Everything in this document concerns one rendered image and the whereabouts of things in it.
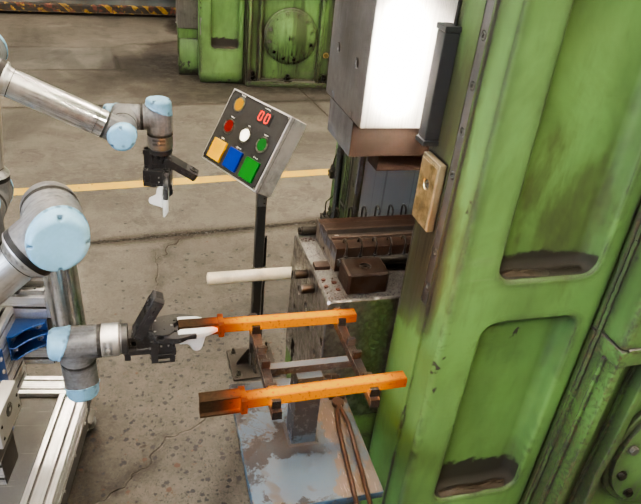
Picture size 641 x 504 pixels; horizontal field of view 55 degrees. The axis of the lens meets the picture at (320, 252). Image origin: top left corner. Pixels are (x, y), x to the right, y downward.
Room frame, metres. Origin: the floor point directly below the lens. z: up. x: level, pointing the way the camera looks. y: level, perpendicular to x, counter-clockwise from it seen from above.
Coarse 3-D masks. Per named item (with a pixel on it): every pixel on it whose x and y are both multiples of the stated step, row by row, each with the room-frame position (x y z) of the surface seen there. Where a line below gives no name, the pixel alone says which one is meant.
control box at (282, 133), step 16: (240, 96) 2.17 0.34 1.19; (224, 112) 2.17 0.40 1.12; (240, 112) 2.12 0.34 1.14; (256, 112) 2.08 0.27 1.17; (272, 112) 2.03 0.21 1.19; (240, 128) 2.08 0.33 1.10; (256, 128) 2.03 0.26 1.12; (272, 128) 1.99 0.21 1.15; (288, 128) 1.96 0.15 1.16; (304, 128) 2.01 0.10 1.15; (208, 144) 2.13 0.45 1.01; (240, 144) 2.03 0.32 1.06; (256, 144) 1.99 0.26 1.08; (272, 144) 1.95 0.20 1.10; (288, 144) 1.96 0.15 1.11; (208, 160) 2.08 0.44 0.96; (256, 160) 1.95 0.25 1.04; (272, 160) 1.92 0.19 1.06; (288, 160) 1.97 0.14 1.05; (256, 176) 1.91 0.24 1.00; (272, 176) 1.92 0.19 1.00; (256, 192) 1.88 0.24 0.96; (272, 192) 1.93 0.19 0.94
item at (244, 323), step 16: (192, 320) 1.12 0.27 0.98; (208, 320) 1.13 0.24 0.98; (224, 320) 1.14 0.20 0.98; (240, 320) 1.15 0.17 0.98; (256, 320) 1.16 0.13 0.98; (272, 320) 1.16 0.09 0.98; (288, 320) 1.17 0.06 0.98; (304, 320) 1.18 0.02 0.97; (320, 320) 1.19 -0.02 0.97; (336, 320) 1.21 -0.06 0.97; (352, 320) 1.22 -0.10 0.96
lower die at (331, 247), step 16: (320, 224) 1.66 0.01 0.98; (336, 224) 1.65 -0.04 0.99; (352, 224) 1.66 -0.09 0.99; (368, 224) 1.67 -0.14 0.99; (384, 224) 1.69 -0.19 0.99; (400, 224) 1.70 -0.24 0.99; (320, 240) 1.65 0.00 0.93; (336, 240) 1.55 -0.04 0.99; (352, 240) 1.56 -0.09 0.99; (368, 240) 1.57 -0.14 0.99; (384, 240) 1.58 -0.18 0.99; (400, 240) 1.59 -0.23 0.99; (336, 256) 1.51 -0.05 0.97; (352, 256) 1.52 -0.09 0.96
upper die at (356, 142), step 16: (336, 112) 1.63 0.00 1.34; (336, 128) 1.62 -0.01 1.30; (352, 128) 1.51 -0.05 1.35; (368, 128) 1.52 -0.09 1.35; (384, 128) 1.53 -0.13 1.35; (400, 128) 1.55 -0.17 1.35; (416, 128) 1.56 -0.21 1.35; (352, 144) 1.51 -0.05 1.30; (368, 144) 1.52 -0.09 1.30; (384, 144) 1.54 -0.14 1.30; (400, 144) 1.55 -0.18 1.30; (416, 144) 1.57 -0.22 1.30
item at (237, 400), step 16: (304, 384) 0.96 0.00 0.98; (320, 384) 0.97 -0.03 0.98; (336, 384) 0.97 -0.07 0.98; (352, 384) 0.98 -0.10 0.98; (368, 384) 0.98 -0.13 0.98; (384, 384) 0.99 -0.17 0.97; (400, 384) 1.01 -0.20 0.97; (208, 400) 0.87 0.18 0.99; (224, 400) 0.89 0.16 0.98; (240, 400) 0.90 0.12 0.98; (256, 400) 0.90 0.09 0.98; (288, 400) 0.93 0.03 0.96; (304, 400) 0.94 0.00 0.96; (208, 416) 0.87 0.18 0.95
